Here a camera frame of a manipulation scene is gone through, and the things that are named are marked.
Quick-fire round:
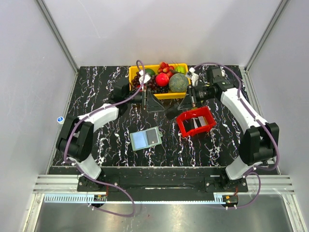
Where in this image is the green apple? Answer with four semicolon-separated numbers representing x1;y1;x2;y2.
175;66;186;74

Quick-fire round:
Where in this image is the aluminium frame rail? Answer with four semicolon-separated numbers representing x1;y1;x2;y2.
43;194;239;206

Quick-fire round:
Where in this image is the dark purple grape bunch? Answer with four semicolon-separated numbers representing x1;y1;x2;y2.
130;72;169;94

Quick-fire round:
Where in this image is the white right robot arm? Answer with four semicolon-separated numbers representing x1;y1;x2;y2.
178;63;280;191

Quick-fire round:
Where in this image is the red plastic card tray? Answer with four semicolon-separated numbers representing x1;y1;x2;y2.
176;106;216;137

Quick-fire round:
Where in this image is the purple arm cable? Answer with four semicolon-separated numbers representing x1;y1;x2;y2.
192;62;281;210
64;59;145;217

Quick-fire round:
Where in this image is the green avocado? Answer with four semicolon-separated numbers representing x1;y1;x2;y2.
145;69;155;76

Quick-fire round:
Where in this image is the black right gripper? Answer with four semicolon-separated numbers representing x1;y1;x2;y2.
178;85;215;111

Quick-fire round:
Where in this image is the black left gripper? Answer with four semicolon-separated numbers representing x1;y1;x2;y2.
124;85;165;112

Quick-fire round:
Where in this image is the clear plastic water bottle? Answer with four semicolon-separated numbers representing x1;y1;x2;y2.
57;116;64;125

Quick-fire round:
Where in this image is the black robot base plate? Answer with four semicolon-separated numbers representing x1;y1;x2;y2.
49;167;248;200

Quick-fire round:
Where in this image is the red pomegranate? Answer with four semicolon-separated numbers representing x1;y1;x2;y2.
155;73;169;87

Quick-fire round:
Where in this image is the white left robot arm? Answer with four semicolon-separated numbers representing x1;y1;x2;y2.
56;81;165;191

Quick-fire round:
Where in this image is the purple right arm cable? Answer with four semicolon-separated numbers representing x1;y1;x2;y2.
192;62;281;210

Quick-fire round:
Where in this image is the yellow plastic fruit bin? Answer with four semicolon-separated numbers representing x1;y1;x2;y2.
128;63;188;100

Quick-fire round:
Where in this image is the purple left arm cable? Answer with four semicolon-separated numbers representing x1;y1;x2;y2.
64;59;145;217

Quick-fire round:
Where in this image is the white credit card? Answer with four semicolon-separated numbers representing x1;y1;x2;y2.
193;116;208;129

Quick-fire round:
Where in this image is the green netted melon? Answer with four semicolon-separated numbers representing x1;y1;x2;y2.
169;73;189;92

